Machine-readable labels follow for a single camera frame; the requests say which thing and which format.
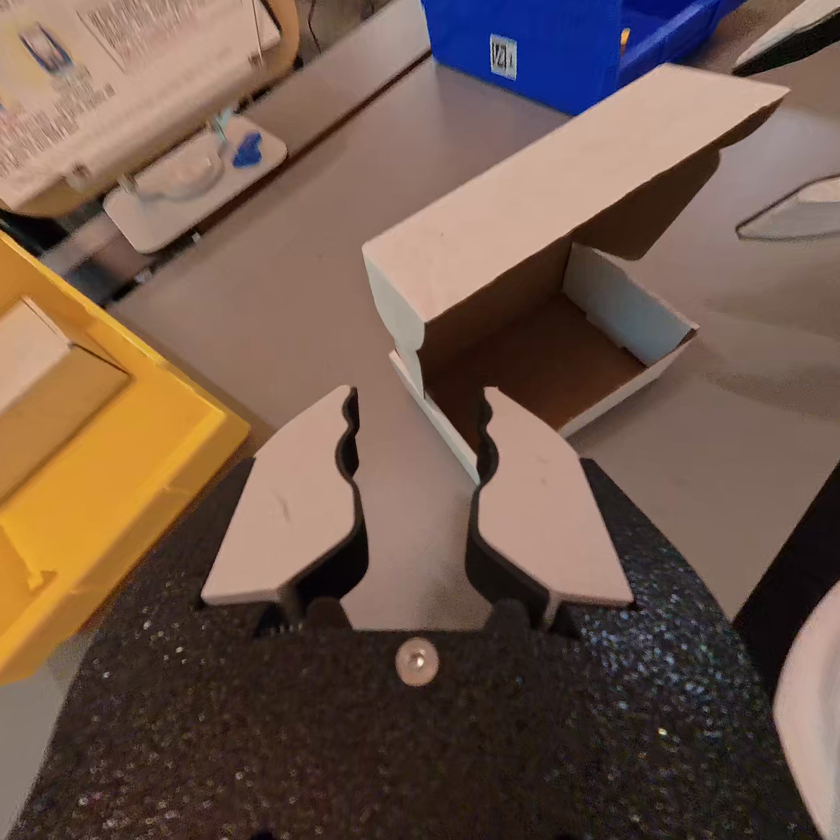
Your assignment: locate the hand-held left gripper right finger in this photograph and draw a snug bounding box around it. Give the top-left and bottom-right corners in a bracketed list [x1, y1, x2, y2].
[465, 386, 635, 623]

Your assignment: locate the tan sheet board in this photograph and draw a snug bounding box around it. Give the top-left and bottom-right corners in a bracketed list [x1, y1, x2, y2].
[0, 0, 303, 217]

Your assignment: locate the white cardboard box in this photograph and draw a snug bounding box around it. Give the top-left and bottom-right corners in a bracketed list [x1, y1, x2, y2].
[0, 298, 132, 500]
[362, 63, 790, 485]

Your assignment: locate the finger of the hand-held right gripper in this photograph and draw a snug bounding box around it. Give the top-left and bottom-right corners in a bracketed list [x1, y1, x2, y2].
[735, 174, 840, 241]
[731, 0, 840, 74]

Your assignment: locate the blue plastic bin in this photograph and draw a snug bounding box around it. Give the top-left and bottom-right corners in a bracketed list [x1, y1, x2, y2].
[420, 0, 749, 118]

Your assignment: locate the yellow plastic bin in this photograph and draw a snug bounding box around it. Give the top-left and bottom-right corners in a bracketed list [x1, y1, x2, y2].
[0, 230, 252, 686]

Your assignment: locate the printed instruction sheet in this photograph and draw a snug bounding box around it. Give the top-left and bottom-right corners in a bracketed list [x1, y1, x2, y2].
[0, 0, 283, 191]

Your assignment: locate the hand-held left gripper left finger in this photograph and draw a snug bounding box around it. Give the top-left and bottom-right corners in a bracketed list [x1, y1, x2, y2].
[200, 386, 371, 608]

